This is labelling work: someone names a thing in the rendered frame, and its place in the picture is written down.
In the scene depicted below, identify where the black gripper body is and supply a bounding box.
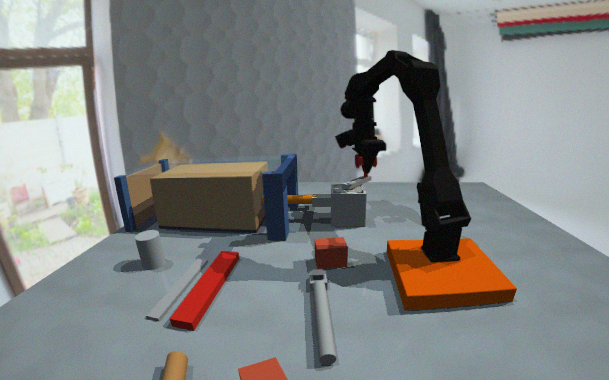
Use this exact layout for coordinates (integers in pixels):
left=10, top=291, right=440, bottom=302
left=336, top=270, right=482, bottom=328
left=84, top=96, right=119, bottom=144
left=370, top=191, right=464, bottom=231
left=348, top=118, right=387, bottom=152

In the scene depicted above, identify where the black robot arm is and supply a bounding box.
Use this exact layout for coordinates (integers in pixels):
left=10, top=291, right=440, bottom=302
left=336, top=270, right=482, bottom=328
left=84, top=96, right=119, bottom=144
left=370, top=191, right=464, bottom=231
left=341, top=50, right=471, bottom=262

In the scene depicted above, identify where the red rectangular bar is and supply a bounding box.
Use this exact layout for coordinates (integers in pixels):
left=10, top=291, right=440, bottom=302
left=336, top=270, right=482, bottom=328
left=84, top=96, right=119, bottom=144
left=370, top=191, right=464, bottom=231
left=170, top=251, right=240, bottom=331

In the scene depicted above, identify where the blue rectangular frame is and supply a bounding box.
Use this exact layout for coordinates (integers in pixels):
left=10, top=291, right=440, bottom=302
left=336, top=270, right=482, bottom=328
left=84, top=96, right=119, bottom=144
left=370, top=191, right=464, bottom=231
left=273, top=154, right=298, bottom=240

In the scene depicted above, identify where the black-headed mallet with wooden handle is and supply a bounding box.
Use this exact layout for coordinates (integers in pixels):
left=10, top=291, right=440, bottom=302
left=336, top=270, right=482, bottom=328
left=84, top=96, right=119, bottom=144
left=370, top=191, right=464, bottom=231
left=162, top=351, right=188, bottom=380

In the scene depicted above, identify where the grey flat bar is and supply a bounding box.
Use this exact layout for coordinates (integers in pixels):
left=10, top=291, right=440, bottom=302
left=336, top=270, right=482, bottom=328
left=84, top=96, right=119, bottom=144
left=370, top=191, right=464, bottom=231
left=146, top=259, right=208, bottom=322

